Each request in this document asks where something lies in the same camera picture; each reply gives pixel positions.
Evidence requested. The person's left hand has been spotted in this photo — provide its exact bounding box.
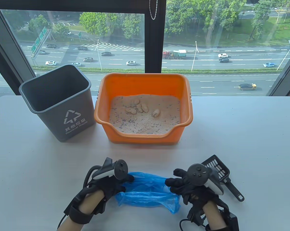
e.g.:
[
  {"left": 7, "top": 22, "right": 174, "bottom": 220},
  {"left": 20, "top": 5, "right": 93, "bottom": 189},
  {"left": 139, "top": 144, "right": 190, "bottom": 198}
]
[{"left": 87, "top": 172, "right": 135, "bottom": 207}]

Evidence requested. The person's right hand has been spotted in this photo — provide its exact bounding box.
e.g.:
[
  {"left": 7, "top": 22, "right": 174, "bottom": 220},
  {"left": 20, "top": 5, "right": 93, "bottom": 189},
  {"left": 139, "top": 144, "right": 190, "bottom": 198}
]
[{"left": 165, "top": 168, "right": 219, "bottom": 206}]

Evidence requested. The blue plastic bag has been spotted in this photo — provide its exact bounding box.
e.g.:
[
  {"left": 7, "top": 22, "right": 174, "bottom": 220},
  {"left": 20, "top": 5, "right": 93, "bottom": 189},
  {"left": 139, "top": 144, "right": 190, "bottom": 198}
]
[{"left": 115, "top": 172, "right": 181, "bottom": 214}]

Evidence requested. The black litter scoop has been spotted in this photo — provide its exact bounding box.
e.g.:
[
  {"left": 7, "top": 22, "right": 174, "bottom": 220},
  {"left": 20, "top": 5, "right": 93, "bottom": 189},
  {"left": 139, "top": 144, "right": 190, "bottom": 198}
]
[{"left": 200, "top": 155, "right": 245, "bottom": 202}]

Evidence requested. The sandy cat litter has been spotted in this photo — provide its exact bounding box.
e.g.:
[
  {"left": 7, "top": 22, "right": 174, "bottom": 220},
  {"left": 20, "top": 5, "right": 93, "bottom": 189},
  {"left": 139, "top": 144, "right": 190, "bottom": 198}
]
[{"left": 109, "top": 94, "right": 181, "bottom": 135}]

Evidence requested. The person's left forearm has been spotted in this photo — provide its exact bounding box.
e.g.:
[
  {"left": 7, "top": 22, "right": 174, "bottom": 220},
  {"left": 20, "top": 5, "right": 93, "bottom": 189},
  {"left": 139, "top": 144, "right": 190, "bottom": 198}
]
[{"left": 57, "top": 189, "right": 105, "bottom": 231}]

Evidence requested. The orange plastic litter box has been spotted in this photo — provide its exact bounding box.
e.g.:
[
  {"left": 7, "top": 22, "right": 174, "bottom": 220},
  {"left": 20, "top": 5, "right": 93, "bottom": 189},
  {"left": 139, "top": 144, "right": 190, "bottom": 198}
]
[{"left": 94, "top": 73, "right": 193, "bottom": 145}]

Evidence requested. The black and white controller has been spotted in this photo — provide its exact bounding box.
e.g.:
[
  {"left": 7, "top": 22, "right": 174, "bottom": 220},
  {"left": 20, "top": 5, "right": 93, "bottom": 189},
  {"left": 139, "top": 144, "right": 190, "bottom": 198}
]
[
  {"left": 83, "top": 158, "right": 129, "bottom": 190},
  {"left": 186, "top": 164, "right": 224, "bottom": 196}
]

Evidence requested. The grey trash bin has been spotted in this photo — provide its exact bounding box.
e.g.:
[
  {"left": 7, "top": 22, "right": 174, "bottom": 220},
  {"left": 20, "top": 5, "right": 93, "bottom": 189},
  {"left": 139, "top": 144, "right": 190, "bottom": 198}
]
[{"left": 19, "top": 64, "right": 96, "bottom": 143}]

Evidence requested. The green road sign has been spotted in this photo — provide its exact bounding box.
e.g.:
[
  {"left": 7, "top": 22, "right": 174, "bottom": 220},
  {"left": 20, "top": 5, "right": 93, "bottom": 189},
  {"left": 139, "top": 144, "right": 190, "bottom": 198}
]
[{"left": 31, "top": 26, "right": 48, "bottom": 54}]

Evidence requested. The black cable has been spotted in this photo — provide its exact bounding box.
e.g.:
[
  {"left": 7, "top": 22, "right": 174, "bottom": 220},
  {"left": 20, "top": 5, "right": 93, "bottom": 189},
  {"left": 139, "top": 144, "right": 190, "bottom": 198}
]
[
  {"left": 57, "top": 213, "right": 69, "bottom": 230},
  {"left": 180, "top": 217, "right": 208, "bottom": 231}
]

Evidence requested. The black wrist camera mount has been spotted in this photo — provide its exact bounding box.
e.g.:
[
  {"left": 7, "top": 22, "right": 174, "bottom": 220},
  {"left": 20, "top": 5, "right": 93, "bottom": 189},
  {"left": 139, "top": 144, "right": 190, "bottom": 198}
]
[
  {"left": 219, "top": 209, "right": 239, "bottom": 231},
  {"left": 64, "top": 205, "right": 92, "bottom": 224}
]

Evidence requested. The street lamp post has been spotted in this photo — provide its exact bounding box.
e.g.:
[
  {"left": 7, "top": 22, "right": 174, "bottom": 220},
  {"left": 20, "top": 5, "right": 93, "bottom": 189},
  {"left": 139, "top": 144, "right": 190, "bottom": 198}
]
[
  {"left": 277, "top": 40, "right": 290, "bottom": 71},
  {"left": 191, "top": 41, "right": 199, "bottom": 72},
  {"left": 95, "top": 39, "right": 102, "bottom": 71}
]

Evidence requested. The black window frame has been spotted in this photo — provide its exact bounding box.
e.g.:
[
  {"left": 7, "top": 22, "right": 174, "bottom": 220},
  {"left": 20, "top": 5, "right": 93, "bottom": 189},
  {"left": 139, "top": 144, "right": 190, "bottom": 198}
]
[{"left": 0, "top": 0, "right": 290, "bottom": 101}]

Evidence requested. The white bead chain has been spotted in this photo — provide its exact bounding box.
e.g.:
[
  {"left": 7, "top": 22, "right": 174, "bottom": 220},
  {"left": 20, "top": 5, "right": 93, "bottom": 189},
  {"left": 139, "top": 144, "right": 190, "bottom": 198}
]
[{"left": 149, "top": 0, "right": 158, "bottom": 20}]

